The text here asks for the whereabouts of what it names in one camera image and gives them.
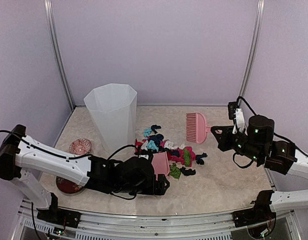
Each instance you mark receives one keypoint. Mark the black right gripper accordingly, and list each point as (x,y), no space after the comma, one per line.
(223,139)

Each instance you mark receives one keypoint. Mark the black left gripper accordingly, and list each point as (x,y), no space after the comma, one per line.
(160,189)

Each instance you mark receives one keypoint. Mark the pink plastic dustpan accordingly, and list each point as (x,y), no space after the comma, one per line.
(160,164)

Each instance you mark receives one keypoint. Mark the pink hand brush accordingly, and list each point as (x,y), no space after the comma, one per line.
(196,128)

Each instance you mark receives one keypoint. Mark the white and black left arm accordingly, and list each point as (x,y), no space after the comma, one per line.
(20,154)

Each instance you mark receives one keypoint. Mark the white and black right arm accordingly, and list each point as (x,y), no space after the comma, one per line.
(283,156)

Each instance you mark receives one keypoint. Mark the pile of coloured paper scraps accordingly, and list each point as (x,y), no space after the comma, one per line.
(156,144)

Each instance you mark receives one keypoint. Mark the green paper scrap near dustpan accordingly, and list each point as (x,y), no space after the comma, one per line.
(174,172)

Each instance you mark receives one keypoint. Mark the black paper scrap right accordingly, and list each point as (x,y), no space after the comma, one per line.
(187,171)

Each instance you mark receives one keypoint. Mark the light blue paper scrap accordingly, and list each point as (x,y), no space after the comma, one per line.
(147,132)

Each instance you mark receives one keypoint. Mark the navy paper scrap far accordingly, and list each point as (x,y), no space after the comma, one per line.
(155,127)

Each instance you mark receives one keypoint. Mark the red patterned glass bowl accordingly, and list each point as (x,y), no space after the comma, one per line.
(81,146)

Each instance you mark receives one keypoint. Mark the translucent white plastic bin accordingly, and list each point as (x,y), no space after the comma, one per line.
(112,108)

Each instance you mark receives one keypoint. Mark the red floral lacquer bowl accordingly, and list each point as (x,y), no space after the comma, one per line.
(67,186)

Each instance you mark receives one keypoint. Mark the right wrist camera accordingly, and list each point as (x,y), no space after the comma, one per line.
(236,115)

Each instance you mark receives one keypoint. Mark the aluminium front rail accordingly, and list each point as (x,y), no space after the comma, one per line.
(102,226)

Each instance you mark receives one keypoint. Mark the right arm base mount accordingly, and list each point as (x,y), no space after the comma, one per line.
(260,212)

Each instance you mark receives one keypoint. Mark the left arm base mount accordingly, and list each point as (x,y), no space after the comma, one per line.
(59,216)

